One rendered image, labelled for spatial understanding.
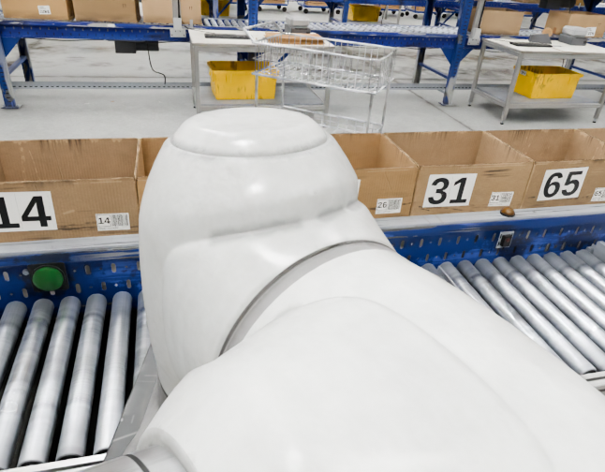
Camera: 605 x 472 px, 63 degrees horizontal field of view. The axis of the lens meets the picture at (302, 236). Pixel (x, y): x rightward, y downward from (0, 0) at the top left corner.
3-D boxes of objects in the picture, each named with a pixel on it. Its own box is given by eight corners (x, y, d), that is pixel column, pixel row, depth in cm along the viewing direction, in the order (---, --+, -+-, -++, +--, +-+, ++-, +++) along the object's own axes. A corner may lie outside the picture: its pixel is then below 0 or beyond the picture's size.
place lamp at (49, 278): (35, 293, 125) (29, 271, 121) (36, 290, 126) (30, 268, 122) (65, 290, 127) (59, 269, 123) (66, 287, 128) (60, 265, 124)
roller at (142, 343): (129, 467, 94) (126, 451, 92) (139, 300, 137) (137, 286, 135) (156, 463, 95) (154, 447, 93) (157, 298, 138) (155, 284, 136)
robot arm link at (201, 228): (277, 282, 53) (287, 76, 42) (391, 396, 41) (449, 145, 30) (127, 331, 45) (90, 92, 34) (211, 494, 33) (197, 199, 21)
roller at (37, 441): (17, 487, 90) (10, 470, 87) (63, 307, 132) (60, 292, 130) (47, 481, 91) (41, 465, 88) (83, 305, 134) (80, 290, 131)
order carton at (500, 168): (409, 217, 151) (420, 166, 142) (375, 178, 175) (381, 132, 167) (519, 210, 161) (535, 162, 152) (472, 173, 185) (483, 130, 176)
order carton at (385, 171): (284, 226, 142) (287, 171, 133) (266, 183, 166) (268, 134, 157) (409, 217, 151) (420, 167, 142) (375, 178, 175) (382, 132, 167)
